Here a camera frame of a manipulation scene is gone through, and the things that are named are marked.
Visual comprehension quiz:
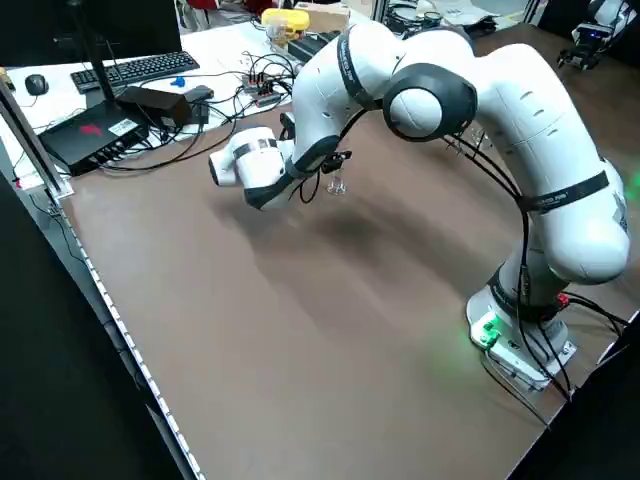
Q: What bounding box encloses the black cable with red plug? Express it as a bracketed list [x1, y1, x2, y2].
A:
[559, 293, 631, 341]

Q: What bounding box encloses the brown cardboard box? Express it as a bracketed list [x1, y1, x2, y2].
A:
[294, 3, 351, 34]

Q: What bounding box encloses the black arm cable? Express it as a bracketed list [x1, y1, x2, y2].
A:
[297, 107, 576, 401]

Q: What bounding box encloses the black monitor stand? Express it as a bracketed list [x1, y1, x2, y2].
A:
[69, 0, 119, 109]

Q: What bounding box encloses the tall glass graduated cylinder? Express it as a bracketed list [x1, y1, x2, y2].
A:
[325, 169, 348, 197]

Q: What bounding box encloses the grey hub with plugs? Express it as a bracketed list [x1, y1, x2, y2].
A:
[241, 71, 291, 107]

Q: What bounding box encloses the large black power brick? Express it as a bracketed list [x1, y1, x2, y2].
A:
[115, 85, 194, 130]

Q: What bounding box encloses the black computer mouse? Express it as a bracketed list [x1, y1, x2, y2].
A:
[24, 73, 50, 97]

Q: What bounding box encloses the black computer keyboard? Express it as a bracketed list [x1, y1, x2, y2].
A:
[69, 49, 201, 95]

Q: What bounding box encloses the black router with red logo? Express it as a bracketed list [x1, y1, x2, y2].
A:
[38, 99, 151, 177]

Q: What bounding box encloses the black finned metal box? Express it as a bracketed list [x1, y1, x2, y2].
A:
[287, 30, 346, 64]

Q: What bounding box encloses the yellow plastic case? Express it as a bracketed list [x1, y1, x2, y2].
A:
[260, 7, 311, 40]

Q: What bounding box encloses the black computer monitor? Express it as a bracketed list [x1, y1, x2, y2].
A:
[0, 0, 183, 69]

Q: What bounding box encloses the small black adapter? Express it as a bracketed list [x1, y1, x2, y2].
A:
[183, 84, 216, 126]

